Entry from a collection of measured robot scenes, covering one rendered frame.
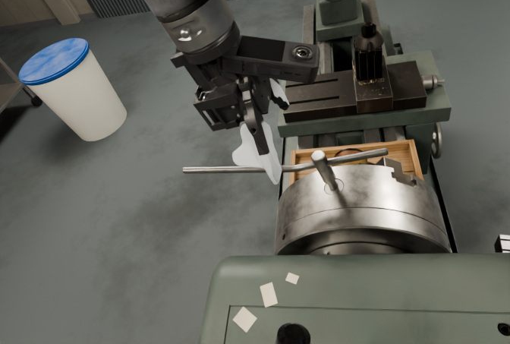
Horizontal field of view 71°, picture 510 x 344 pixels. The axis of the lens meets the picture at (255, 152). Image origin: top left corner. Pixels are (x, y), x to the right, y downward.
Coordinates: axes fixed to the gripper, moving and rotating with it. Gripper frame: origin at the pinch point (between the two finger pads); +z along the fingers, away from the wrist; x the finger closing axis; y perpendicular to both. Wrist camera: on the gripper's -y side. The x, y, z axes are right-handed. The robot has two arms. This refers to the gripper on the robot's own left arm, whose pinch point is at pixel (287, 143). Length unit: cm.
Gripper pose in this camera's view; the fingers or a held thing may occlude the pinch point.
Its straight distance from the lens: 54.1
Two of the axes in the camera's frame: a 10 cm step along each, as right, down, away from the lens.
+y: -9.0, 1.8, 4.0
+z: 4.2, 6.3, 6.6
